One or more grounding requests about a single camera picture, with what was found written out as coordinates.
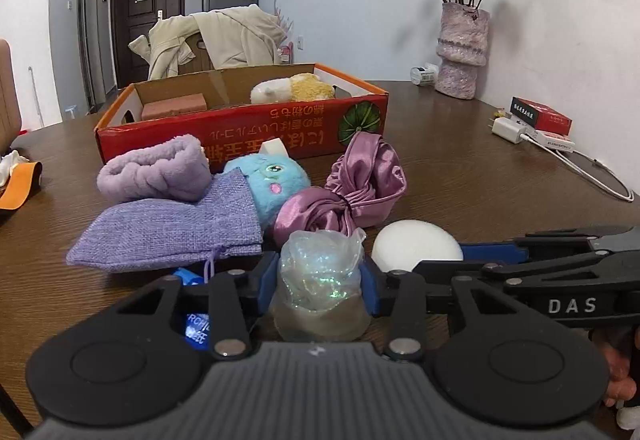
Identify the beige coat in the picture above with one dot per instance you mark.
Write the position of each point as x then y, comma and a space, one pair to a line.
235, 34

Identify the small red box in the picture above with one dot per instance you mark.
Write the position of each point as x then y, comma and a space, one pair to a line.
542, 114

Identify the small clear jar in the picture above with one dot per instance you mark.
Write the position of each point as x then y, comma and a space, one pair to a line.
424, 75

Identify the brown leather chair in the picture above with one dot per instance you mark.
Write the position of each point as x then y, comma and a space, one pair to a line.
7, 89

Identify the blue plush toy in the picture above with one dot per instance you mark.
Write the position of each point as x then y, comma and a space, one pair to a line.
280, 185

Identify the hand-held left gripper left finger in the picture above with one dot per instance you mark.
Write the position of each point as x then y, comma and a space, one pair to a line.
268, 280

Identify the person's right hand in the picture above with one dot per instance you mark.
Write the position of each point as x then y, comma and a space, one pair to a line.
622, 370

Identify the white and yellow plush toy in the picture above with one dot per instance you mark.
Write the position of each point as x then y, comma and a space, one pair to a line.
300, 89

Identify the white charger plug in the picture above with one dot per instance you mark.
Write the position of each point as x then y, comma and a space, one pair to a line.
507, 127

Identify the clear iridescent plastic bag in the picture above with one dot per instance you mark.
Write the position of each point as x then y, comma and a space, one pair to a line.
315, 280

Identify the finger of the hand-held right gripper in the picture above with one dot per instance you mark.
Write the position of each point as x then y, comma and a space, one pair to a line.
525, 270
492, 252

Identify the purple linen pouch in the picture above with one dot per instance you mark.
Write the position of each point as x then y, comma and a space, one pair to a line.
165, 230

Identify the purple satin cloth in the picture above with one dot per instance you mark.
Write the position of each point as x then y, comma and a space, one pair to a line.
365, 174

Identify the white round sponge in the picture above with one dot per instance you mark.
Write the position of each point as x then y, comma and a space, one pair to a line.
415, 245

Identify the orange cap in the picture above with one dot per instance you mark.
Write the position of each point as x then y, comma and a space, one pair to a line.
20, 187

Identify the purple fuzzy headband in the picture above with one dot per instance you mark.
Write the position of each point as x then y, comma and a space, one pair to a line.
150, 174

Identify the wooden chair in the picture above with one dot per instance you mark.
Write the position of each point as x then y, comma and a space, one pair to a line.
200, 60

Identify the white cloth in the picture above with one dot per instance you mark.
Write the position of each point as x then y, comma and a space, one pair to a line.
9, 164

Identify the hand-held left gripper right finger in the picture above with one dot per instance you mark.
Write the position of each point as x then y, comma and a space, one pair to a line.
372, 291

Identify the pink textured vase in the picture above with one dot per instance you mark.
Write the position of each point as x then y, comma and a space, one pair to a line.
460, 54

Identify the dark brown door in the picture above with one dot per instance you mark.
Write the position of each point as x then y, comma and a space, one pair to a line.
150, 34

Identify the red cardboard box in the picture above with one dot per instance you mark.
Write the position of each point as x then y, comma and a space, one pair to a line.
300, 132

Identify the white mop stick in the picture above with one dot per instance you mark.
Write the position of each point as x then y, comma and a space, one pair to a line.
36, 94

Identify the blue printed packet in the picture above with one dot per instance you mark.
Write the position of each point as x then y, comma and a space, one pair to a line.
195, 329

